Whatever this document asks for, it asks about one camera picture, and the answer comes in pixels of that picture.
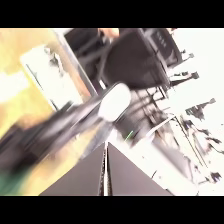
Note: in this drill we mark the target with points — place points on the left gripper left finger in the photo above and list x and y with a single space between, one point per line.
83 176

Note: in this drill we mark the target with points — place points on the dark green T-shirt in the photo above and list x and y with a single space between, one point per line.
6 185

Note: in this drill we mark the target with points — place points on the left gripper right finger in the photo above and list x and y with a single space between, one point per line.
133 176

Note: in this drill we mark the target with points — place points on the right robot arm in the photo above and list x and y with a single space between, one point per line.
115 101

